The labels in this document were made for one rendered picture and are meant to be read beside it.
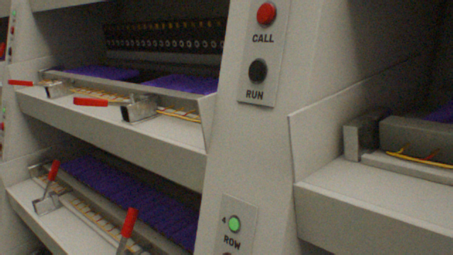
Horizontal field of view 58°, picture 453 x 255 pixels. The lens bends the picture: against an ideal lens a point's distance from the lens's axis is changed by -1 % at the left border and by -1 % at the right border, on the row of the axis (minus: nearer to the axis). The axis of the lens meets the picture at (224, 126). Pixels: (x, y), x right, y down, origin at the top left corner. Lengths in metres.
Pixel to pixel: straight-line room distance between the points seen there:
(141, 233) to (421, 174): 0.38
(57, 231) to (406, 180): 0.54
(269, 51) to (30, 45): 0.66
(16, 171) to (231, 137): 0.66
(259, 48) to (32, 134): 0.68
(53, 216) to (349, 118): 0.55
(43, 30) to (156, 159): 0.54
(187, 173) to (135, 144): 0.10
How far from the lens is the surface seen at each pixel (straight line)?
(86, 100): 0.46
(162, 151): 0.42
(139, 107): 0.48
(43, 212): 0.76
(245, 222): 0.32
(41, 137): 0.93
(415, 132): 0.31
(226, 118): 0.34
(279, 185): 0.30
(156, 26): 0.73
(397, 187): 0.28
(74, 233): 0.67
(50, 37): 0.92
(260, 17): 0.32
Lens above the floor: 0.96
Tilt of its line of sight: 5 degrees down
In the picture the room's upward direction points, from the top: 8 degrees clockwise
